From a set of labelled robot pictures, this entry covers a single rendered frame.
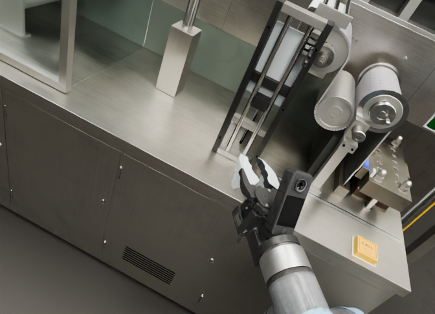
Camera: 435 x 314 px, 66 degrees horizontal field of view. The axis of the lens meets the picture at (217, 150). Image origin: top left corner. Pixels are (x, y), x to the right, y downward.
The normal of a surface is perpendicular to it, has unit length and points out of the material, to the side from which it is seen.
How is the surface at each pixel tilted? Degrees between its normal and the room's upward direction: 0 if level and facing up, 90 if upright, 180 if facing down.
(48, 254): 0
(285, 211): 59
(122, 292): 0
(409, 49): 90
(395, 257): 0
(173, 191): 90
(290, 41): 90
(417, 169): 90
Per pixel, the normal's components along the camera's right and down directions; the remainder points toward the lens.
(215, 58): -0.33, 0.52
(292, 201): 0.41, 0.22
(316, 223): 0.33, -0.72
